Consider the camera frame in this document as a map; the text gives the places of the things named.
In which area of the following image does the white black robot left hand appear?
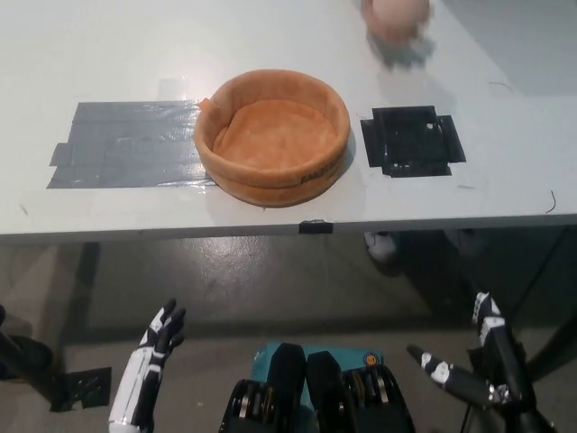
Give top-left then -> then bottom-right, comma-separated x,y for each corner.
107,297 -> 188,428

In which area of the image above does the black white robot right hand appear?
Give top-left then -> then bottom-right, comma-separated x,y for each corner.
407,291 -> 538,410

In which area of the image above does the pink plush dumpling toy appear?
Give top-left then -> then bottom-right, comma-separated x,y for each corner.
362,0 -> 432,44

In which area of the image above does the slanted dark table leg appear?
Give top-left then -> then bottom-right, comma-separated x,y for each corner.
525,228 -> 577,389

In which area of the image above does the black stand base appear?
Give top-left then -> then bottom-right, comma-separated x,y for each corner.
0,302 -> 56,392

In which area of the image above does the teal box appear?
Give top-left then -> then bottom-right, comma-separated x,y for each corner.
251,341 -> 385,407

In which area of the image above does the white shoe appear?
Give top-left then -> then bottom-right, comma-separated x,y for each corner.
363,230 -> 398,263

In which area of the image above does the small black tape strip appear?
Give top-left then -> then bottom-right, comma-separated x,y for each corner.
298,218 -> 334,235

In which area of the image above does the orange plush round basket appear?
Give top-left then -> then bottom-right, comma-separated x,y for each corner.
193,69 -> 353,208

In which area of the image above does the grey duct tape patch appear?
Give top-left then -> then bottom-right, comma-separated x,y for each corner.
44,100 -> 218,190

